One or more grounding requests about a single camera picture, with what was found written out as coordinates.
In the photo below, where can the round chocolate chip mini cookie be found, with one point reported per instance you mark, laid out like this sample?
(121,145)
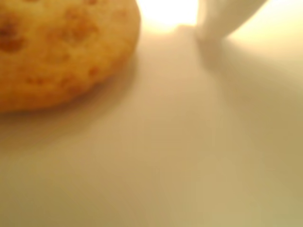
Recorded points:
(61,54)

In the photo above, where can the white paper sheet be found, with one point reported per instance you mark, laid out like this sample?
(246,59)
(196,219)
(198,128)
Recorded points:
(180,142)

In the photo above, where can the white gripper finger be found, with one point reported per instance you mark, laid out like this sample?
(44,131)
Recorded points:
(217,16)

